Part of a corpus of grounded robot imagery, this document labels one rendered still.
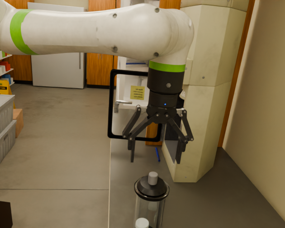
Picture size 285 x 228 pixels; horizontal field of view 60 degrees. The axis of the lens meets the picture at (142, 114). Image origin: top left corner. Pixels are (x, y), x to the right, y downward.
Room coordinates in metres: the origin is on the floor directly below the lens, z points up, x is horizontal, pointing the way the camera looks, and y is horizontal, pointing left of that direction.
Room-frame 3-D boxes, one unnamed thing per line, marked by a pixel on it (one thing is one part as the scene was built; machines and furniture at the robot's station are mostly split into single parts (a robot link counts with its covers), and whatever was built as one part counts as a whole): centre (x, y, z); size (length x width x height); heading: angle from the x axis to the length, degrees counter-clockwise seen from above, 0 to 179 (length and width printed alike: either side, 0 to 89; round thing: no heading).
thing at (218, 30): (1.16, -0.28, 1.33); 0.32 x 0.25 x 0.77; 8
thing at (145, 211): (0.64, -0.05, 1.06); 0.11 x 0.11 x 0.21
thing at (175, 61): (0.63, -0.05, 1.60); 0.13 x 0.11 x 0.14; 151
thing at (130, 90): (1.29, 0.04, 1.19); 0.30 x 0.01 x 0.40; 91
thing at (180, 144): (0.64, -0.12, 1.29); 0.03 x 0.01 x 0.07; 7
